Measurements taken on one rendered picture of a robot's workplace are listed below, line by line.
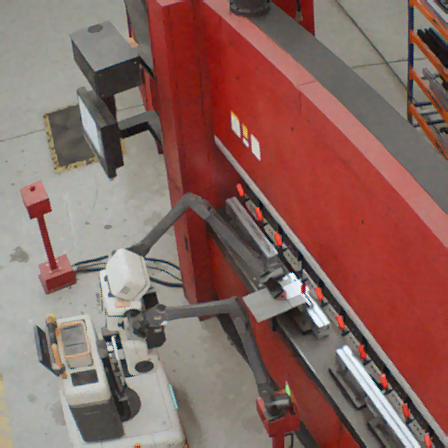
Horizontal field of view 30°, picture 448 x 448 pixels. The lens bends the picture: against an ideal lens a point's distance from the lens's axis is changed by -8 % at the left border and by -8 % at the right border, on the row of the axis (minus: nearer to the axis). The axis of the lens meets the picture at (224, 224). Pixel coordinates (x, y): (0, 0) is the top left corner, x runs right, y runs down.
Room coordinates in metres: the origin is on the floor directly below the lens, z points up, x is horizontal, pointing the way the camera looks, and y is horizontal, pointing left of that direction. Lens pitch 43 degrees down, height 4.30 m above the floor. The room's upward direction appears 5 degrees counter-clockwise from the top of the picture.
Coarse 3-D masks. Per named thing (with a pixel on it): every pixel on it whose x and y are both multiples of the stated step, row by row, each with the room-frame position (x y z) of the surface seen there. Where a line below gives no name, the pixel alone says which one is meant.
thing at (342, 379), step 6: (336, 366) 2.52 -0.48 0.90; (330, 372) 2.50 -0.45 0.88; (342, 372) 2.48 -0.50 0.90; (336, 378) 2.45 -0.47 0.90; (342, 378) 2.44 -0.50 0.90; (348, 378) 2.43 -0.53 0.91; (342, 384) 2.40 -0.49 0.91; (348, 384) 2.40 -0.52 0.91; (342, 390) 2.38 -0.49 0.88; (348, 390) 2.36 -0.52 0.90; (354, 390) 2.35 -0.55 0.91; (348, 396) 2.33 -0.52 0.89; (354, 396) 2.32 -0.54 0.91; (360, 396) 2.31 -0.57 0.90; (354, 402) 2.28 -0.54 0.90; (360, 402) 2.27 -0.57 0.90; (360, 408) 2.25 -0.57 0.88
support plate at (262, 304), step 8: (288, 280) 3.04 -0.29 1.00; (248, 296) 2.96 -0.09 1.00; (256, 296) 2.95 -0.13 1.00; (264, 296) 2.95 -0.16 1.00; (272, 296) 2.94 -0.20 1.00; (280, 296) 2.94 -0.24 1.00; (296, 296) 2.93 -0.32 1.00; (248, 304) 2.91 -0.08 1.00; (256, 304) 2.90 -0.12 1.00; (264, 304) 2.89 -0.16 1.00; (272, 304) 2.89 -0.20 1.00; (280, 304) 2.88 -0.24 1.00; (288, 304) 2.88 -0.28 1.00; (296, 304) 2.87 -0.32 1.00; (256, 312) 2.85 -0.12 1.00; (264, 312) 2.84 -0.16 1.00; (272, 312) 2.84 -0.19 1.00; (280, 312) 2.83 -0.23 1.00
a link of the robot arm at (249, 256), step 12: (204, 216) 3.07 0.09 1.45; (216, 216) 3.09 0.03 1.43; (216, 228) 3.06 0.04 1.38; (228, 228) 3.05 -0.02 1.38; (228, 240) 3.02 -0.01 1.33; (240, 240) 3.01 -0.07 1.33; (240, 252) 2.98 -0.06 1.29; (252, 252) 2.97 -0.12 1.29; (252, 264) 2.93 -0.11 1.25; (264, 264) 2.94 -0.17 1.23
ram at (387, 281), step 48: (240, 96) 3.41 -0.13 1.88; (240, 144) 3.44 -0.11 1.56; (288, 144) 2.98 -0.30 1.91; (288, 192) 2.99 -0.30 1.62; (336, 192) 2.61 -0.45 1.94; (336, 240) 2.60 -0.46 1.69; (384, 240) 2.28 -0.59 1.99; (336, 288) 2.58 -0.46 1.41; (384, 288) 2.25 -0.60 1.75; (432, 288) 1.96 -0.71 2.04; (384, 336) 2.20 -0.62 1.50; (432, 336) 1.91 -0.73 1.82; (432, 384) 1.85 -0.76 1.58
